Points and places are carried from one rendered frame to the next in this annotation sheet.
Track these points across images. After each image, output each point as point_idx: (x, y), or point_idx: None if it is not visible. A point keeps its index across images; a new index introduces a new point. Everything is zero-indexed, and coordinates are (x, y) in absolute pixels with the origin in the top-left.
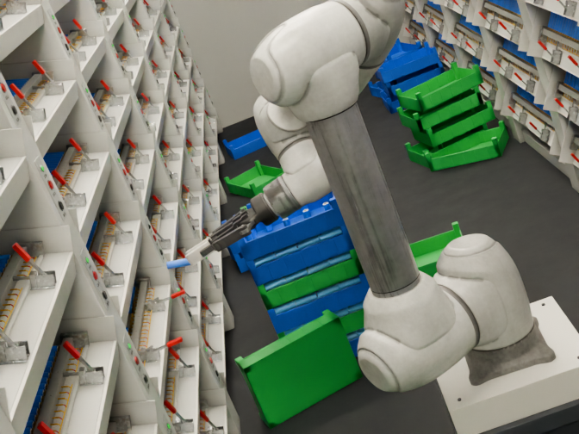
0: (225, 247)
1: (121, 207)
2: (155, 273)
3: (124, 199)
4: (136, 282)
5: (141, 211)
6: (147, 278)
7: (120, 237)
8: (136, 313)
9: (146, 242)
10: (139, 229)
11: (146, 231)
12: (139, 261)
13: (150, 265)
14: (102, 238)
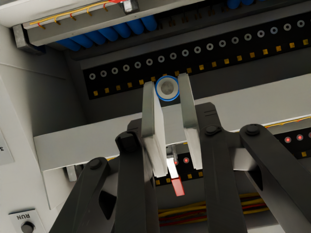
0: (287, 151)
1: (65, 190)
2: (5, 52)
3: (62, 206)
4: (40, 47)
5: (2, 181)
6: (26, 47)
7: (176, 152)
8: (185, 4)
9: (25, 122)
10: (91, 158)
11: (24, 146)
12: (28, 85)
13: (13, 71)
14: (182, 148)
